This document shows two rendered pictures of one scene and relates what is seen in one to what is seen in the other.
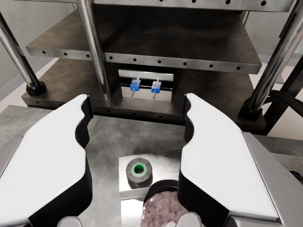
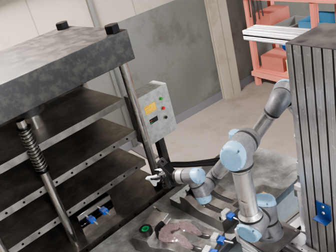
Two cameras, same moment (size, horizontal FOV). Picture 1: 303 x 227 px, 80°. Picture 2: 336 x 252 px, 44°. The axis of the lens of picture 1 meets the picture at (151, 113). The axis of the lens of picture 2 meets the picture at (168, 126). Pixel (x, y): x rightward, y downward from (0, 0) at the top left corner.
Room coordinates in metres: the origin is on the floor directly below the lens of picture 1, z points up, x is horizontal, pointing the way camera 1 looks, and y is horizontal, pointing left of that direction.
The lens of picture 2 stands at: (-1.37, 1.23, 2.58)
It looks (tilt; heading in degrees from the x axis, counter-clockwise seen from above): 27 degrees down; 315
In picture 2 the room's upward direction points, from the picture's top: 15 degrees counter-clockwise
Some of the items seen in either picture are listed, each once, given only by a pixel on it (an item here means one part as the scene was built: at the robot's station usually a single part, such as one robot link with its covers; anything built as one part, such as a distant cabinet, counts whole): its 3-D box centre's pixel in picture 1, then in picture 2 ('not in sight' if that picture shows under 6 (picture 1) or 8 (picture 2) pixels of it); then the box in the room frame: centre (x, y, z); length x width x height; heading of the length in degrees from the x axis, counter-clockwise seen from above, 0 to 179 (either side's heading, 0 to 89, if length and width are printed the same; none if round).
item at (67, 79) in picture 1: (148, 70); (74, 215); (1.08, 0.02, 0.76); 1.30 x 0.84 x 0.06; 80
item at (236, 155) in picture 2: not in sight; (245, 190); (-0.49, -0.01, 1.41); 0.15 x 0.12 x 0.55; 92
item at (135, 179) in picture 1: (139, 172); (146, 230); (0.25, 0.04, 0.93); 0.08 x 0.08 x 0.04
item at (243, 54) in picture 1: (148, 28); (59, 185); (1.13, 0.01, 1.02); 1.10 x 0.74 x 0.05; 80
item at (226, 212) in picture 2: not in sight; (232, 217); (-0.15, -0.31, 0.89); 0.13 x 0.05 x 0.05; 170
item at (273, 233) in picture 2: not in sight; (267, 225); (-0.49, -0.15, 1.09); 0.15 x 0.15 x 0.10
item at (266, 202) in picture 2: not in sight; (264, 208); (-0.49, -0.14, 1.20); 0.13 x 0.12 x 0.14; 92
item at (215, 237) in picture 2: not in sight; (222, 240); (-0.17, -0.14, 0.86); 0.13 x 0.05 x 0.05; 7
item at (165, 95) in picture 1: (153, 61); (80, 203); (0.99, -0.02, 0.87); 0.50 x 0.27 x 0.17; 170
